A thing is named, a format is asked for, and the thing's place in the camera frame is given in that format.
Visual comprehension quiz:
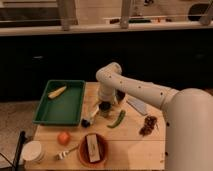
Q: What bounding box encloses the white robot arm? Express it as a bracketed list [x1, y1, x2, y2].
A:
[96, 62, 213, 171]

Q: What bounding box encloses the green plastic tray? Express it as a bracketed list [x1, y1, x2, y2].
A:
[33, 80, 85, 126]

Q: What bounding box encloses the green chili pepper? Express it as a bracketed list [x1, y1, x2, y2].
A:
[107, 110, 126, 128]

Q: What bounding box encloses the black and white brush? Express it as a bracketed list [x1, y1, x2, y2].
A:
[81, 107, 99, 128]

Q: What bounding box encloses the grey knife blade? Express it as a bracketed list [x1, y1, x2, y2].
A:
[127, 98, 148, 116]

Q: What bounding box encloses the wooden table board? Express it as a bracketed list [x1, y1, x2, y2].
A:
[25, 82, 165, 171]

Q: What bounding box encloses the wooden block on plate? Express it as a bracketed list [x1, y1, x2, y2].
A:
[86, 134, 100, 163]

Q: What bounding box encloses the brown round plate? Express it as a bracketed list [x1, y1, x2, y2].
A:
[77, 133, 109, 169]

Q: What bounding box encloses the bunch of dark grapes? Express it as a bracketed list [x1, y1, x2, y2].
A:
[139, 115, 157, 136]

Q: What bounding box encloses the orange tomato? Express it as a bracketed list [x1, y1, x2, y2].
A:
[57, 132, 71, 145]

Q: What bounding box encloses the yellow corn cob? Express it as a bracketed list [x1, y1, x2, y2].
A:
[48, 86, 67, 99]

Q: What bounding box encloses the black stand pole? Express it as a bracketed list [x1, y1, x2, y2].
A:
[12, 131, 26, 171]

